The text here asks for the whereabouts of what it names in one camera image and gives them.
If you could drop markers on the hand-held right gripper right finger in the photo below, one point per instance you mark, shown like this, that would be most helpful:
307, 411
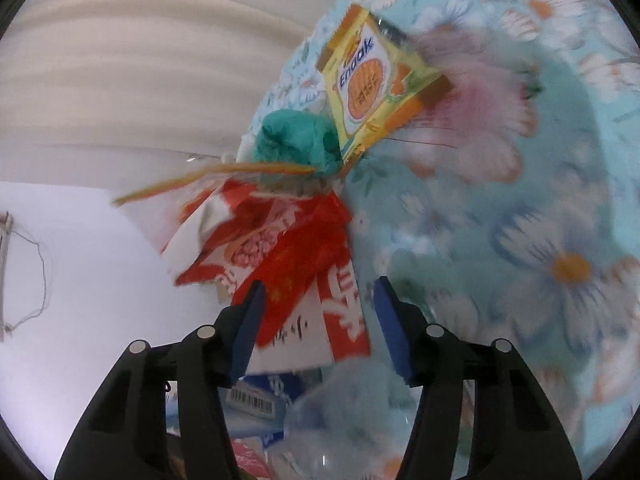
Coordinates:
392, 330

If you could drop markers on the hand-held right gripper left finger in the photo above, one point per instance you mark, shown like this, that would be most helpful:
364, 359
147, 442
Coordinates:
250, 330

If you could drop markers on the white and red paper packet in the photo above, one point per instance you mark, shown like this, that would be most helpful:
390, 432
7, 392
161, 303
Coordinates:
345, 310

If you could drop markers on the blue and white packet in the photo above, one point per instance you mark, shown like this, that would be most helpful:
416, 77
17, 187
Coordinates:
255, 402

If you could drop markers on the red and white snack wrapper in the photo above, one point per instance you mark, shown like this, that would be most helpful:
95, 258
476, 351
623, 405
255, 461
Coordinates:
215, 240

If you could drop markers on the translucent red plastic wrapper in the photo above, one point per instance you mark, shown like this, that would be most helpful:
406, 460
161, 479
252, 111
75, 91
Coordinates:
300, 245

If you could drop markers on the clear crumpled plastic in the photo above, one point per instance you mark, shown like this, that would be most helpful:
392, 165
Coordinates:
350, 410

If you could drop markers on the floral light blue sheet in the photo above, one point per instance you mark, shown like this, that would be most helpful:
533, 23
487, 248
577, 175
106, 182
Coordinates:
500, 260

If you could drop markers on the small red packet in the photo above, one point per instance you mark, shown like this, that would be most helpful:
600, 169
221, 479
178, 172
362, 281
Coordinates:
252, 460

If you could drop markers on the orange plastic strip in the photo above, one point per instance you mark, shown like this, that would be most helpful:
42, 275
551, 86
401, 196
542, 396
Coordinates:
240, 169

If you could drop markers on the teal crumpled cloth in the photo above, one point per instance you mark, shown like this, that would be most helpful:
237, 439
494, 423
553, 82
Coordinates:
290, 135

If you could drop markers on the yellow biscuit wrapper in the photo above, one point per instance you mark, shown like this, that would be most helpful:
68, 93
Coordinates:
370, 85

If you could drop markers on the cream curtain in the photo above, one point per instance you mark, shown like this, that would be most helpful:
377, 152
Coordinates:
150, 60

